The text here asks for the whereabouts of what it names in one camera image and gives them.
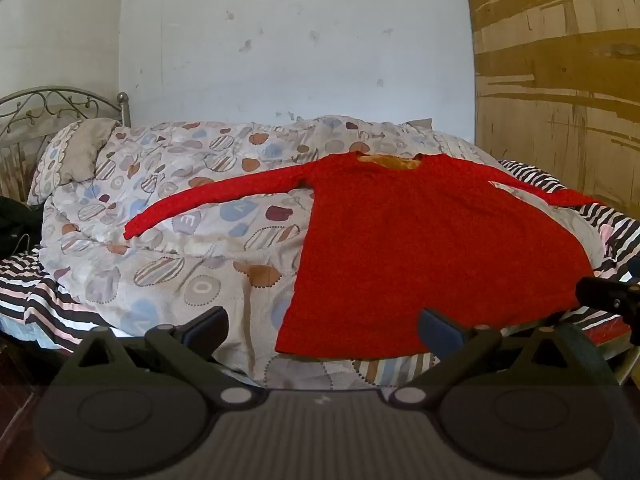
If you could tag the frilled spotted pillow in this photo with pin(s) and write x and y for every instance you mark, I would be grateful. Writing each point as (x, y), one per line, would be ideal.
(80, 155)

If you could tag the striped bed sheet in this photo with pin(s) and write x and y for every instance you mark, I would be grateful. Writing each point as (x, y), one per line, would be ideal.
(45, 305)

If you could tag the spotted patchwork quilt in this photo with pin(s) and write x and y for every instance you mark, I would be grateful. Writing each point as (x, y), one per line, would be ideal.
(210, 240)

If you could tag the ornate metal headboard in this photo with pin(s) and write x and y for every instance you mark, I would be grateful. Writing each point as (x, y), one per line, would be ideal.
(30, 105)

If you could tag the grey cushion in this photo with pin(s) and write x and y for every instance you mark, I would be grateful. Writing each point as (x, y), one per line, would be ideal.
(420, 123)

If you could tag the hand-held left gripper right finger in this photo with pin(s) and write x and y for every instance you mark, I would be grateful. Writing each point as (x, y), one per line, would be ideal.
(440, 332)

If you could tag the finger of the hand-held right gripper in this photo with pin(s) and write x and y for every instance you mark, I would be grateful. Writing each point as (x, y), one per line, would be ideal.
(600, 292)

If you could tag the red knit sweater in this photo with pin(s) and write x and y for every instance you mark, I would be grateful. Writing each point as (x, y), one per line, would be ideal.
(425, 250)

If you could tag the worn plywood board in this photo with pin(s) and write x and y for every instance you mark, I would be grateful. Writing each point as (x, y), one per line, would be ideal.
(560, 85)

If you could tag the black clothing pile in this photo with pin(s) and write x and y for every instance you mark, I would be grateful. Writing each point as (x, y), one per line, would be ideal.
(15, 220)

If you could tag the light blue mattress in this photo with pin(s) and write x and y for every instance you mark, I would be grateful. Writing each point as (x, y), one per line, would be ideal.
(20, 329)

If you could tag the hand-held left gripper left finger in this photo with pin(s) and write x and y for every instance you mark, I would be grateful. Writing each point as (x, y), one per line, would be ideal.
(207, 327)

